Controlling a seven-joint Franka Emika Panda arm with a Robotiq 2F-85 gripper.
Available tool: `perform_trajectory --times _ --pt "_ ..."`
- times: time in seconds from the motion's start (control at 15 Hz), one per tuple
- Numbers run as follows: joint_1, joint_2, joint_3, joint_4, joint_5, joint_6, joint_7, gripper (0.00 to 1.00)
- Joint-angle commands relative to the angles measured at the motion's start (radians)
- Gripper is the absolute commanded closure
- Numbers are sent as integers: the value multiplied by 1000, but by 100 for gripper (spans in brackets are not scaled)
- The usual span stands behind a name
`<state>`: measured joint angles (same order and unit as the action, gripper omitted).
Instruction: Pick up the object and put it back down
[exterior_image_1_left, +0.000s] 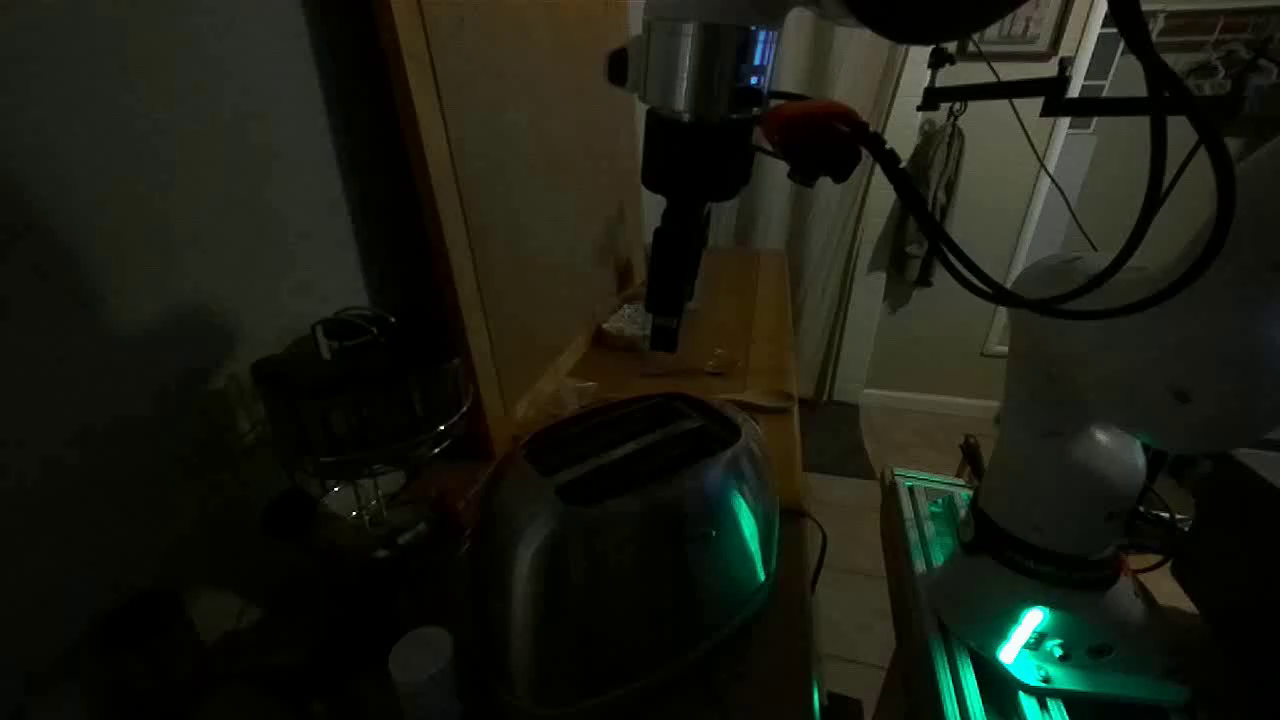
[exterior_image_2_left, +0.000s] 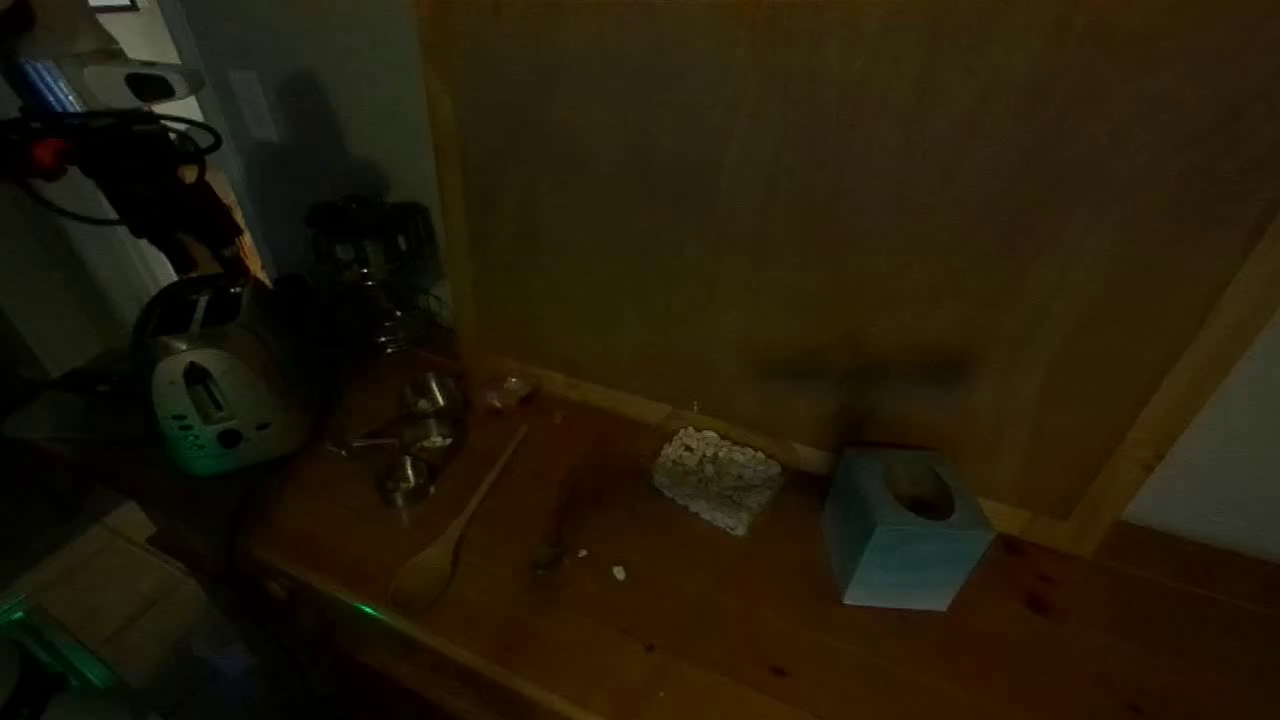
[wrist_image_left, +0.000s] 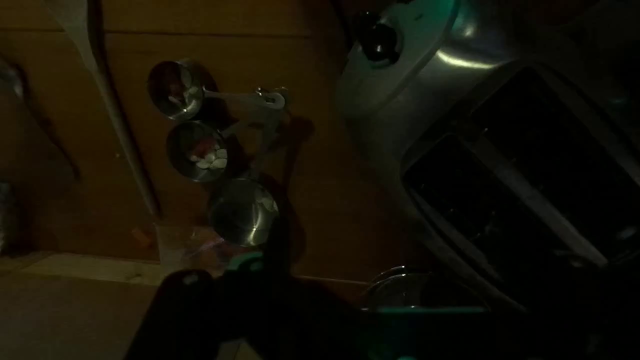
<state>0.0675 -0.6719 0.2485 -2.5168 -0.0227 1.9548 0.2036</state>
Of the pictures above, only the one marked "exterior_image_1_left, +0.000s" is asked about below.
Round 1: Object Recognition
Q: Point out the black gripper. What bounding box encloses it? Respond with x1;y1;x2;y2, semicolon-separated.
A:
637;113;757;357

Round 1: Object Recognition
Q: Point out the white crumpled cloth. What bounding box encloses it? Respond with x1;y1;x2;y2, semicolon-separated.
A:
596;293;656;352

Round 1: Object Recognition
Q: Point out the pale grey curtain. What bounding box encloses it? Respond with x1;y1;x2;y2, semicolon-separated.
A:
705;0;914;406

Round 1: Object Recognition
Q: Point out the wooden cabinet panel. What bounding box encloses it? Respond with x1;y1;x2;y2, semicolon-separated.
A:
371;0;648;458

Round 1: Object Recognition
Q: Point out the dark floor mat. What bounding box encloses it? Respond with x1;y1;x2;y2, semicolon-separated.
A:
794;396;881;480

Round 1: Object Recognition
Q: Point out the grey hanging cloth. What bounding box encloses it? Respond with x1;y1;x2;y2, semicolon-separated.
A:
870;113;973;315

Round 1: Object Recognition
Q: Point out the stainless steel toaster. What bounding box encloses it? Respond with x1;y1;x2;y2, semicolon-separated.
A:
473;389;792;715

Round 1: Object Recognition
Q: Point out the glass jar with dark lid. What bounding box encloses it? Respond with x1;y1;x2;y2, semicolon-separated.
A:
246;300;480;558

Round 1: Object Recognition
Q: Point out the white cylindrical cap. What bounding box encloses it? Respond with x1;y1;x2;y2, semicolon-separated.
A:
382;623;465;720

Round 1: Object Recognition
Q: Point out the black toaster power cord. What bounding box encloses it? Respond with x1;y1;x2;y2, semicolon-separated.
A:
779;502;833;637

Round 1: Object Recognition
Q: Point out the thin black hanging cable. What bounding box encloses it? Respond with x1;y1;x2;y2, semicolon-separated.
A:
967;49;1103;258

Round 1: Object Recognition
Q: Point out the framed wall picture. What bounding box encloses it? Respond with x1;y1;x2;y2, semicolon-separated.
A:
967;0;1079;62

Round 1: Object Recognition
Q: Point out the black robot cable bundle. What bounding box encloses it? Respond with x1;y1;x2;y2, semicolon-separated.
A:
853;0;1244;324

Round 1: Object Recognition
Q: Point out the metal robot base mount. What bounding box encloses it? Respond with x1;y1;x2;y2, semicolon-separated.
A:
876;465;1202;720

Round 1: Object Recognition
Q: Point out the white wire closet shelf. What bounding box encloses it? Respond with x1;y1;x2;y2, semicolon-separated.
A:
1142;0;1280;96

